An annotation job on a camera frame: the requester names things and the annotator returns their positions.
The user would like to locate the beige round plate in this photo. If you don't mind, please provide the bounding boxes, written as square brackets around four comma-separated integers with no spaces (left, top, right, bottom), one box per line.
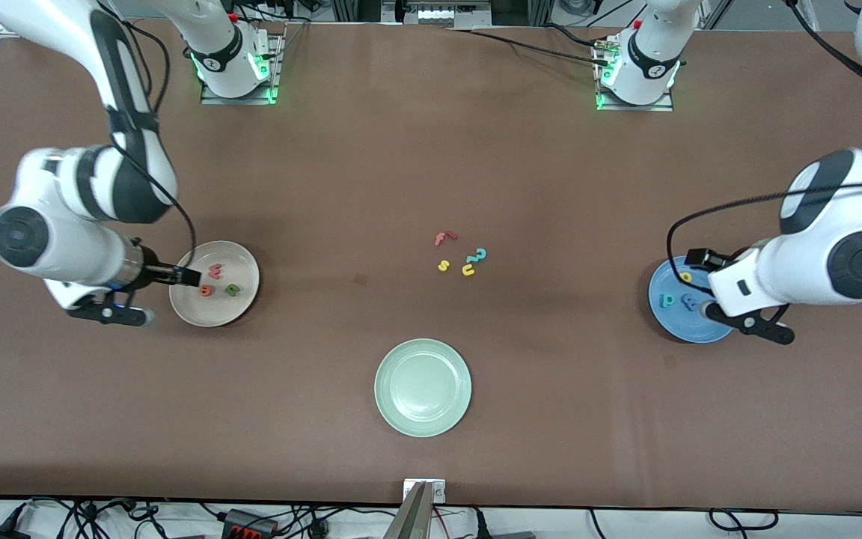
[169,240,260,328]

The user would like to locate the black red power strip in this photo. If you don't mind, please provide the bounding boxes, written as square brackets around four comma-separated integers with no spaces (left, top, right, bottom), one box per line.
[223,509,280,539]

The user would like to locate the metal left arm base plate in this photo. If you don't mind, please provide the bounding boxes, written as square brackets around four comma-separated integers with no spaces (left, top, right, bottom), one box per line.
[594,36,676,113]

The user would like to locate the aluminium camera mount post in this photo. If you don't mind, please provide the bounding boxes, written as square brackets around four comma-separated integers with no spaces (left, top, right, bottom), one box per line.
[384,479,447,539]

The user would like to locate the blue round plate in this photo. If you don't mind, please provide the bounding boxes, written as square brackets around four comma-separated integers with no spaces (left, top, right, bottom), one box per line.
[648,256,736,344]

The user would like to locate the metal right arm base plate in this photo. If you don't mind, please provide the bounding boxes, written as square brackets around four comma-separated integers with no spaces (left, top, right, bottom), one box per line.
[201,31,286,106]

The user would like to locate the brown table cover mat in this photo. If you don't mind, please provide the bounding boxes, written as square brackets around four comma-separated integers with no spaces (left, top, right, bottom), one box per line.
[0,16,862,514]

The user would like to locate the black tangled floor cables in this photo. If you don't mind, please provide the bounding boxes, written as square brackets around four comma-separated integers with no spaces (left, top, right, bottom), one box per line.
[0,498,170,539]

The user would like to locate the black looped floor cable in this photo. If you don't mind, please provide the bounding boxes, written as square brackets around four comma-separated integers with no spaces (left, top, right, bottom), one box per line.
[708,508,780,532]

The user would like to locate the black cable across mat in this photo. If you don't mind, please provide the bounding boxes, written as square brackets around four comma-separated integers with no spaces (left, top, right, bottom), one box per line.
[446,25,615,65]

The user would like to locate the white terminal block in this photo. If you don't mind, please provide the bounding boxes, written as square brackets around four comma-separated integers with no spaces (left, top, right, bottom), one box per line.
[416,6,471,23]

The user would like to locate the pale green round plate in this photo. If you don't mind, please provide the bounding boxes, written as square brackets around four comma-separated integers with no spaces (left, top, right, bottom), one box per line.
[374,338,472,438]

